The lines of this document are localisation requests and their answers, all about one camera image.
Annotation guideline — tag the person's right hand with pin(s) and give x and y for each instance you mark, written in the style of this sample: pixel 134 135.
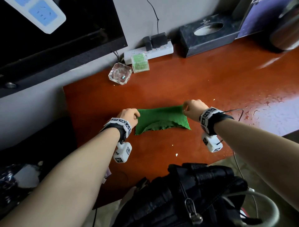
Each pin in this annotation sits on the person's right hand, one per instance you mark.
pixel 193 109

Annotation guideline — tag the person's left hand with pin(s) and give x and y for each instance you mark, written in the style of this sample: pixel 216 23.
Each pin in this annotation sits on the person's left hand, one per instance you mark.
pixel 129 116

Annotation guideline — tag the person's left fingers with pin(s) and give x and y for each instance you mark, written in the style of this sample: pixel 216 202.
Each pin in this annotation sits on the person's left fingers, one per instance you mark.
pixel 136 115

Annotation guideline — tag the person's right fingers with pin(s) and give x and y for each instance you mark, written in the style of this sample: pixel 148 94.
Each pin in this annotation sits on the person's right fingers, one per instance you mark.
pixel 186 107

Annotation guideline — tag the green cloth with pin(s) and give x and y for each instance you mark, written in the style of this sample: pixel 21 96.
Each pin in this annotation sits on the green cloth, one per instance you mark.
pixel 161 119

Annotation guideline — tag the person's left forearm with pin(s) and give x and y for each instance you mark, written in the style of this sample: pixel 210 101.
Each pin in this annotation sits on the person's left forearm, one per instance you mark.
pixel 67 181

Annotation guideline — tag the person's right forearm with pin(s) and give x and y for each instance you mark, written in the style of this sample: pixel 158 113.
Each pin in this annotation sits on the person's right forearm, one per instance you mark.
pixel 259 152

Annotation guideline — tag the left wrist tracker band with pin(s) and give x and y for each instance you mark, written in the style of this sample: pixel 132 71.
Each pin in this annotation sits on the left wrist tracker band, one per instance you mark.
pixel 119 126

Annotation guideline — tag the wrist tracker band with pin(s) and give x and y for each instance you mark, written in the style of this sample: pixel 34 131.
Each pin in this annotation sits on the wrist tracker band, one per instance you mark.
pixel 211 119
pixel 119 126

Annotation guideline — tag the right wrist tracker band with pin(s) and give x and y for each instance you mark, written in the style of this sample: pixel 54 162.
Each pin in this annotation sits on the right wrist tracker band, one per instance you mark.
pixel 211 119

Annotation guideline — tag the glass ashtray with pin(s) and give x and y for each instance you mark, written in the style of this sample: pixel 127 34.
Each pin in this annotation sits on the glass ashtray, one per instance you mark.
pixel 120 73

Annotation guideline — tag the clear box of green picks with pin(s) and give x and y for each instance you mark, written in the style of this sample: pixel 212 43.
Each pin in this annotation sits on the clear box of green picks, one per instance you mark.
pixel 140 63

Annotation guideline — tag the white power strip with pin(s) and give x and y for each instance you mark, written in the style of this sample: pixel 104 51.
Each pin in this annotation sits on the white power strip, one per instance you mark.
pixel 149 52

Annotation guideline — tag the small black plug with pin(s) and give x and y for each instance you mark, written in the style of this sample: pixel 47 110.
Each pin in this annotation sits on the small black plug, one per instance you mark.
pixel 147 43

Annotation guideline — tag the black power adapter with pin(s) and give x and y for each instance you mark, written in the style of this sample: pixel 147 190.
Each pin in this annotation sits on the black power adapter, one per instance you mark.
pixel 159 40

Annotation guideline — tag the black tissue box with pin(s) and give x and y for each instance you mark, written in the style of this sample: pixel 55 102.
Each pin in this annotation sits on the black tissue box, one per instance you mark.
pixel 205 35

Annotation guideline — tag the black backpack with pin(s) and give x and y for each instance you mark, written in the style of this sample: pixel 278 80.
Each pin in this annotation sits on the black backpack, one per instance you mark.
pixel 184 198

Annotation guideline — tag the black television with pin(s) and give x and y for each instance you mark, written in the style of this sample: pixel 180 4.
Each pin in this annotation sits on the black television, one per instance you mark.
pixel 53 44

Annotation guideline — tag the purple booklet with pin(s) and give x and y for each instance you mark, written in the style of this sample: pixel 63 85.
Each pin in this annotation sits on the purple booklet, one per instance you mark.
pixel 261 16

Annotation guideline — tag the steel kettle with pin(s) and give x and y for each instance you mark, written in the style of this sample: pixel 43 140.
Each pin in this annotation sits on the steel kettle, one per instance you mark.
pixel 286 28

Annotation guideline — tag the black patterned bag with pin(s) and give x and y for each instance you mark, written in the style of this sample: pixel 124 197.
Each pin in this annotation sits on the black patterned bag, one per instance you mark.
pixel 11 184

